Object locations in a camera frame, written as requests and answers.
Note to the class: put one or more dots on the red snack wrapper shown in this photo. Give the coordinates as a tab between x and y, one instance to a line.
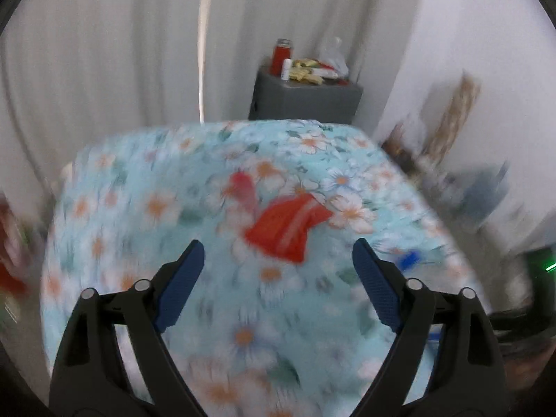
280	230

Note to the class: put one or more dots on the red thermos flask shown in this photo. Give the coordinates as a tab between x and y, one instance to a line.
282	51

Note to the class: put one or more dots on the white small bottle on cabinet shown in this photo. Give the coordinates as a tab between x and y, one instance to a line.
285	72

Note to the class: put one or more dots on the clear plastic bag on cabinet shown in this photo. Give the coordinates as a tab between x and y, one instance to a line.
330	54

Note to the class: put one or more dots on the grey bedside cabinet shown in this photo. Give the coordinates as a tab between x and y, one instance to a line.
275	99

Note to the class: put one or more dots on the patterned rolled mat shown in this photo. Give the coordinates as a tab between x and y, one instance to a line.
454	117

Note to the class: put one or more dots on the blue water jug on floor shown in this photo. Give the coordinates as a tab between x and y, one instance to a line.
484	189

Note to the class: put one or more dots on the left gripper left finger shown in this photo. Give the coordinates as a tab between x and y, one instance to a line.
89	378

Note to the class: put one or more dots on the floral blue quilt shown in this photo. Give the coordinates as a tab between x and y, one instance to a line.
258	336

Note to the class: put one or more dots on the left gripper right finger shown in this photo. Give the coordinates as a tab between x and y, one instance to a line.
468	376

